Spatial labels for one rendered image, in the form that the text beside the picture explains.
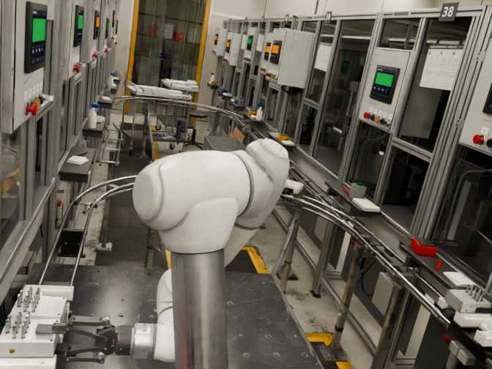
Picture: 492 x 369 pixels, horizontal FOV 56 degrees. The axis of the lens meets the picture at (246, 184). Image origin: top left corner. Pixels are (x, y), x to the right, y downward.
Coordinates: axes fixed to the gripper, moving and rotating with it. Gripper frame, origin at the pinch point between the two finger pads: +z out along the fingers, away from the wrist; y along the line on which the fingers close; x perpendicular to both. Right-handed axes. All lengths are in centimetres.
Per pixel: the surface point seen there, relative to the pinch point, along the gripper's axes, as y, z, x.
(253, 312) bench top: -21, -70, -49
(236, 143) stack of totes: -24, -130, -394
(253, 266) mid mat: -86, -121, -215
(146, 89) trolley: 4, -27, -514
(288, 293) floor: -87, -141, -179
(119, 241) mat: -88, -16, -245
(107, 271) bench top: -22, -11, -76
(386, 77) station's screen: 78, -153, -145
